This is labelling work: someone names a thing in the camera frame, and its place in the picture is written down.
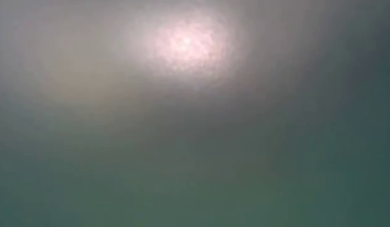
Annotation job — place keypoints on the translucent green plastic tray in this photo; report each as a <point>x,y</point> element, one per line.
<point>194,142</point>

